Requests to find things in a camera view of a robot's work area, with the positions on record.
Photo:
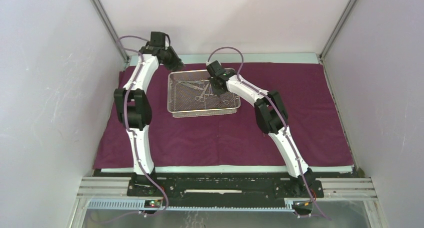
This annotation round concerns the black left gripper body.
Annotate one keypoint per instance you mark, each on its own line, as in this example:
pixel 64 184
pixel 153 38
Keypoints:
pixel 172 61

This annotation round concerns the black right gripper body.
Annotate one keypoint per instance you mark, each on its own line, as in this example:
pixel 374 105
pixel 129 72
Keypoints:
pixel 216 89

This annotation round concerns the metal mesh instrument tray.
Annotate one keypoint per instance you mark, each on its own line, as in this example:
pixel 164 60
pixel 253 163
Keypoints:
pixel 179 105

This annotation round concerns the magenta surgical wrap cloth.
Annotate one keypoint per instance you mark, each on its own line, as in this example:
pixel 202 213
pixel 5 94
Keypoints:
pixel 235 139

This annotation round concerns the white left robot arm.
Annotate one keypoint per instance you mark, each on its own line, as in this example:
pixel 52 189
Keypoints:
pixel 133 107

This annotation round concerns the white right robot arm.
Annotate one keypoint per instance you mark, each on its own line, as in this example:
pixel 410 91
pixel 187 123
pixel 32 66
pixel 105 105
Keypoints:
pixel 271 117

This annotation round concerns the steel surgical forceps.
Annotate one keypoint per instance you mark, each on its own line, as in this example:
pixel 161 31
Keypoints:
pixel 196 85

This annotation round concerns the steel surgical scissors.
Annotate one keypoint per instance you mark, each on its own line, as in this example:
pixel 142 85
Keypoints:
pixel 201 96

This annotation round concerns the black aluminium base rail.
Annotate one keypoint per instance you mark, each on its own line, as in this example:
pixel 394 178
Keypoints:
pixel 248 194

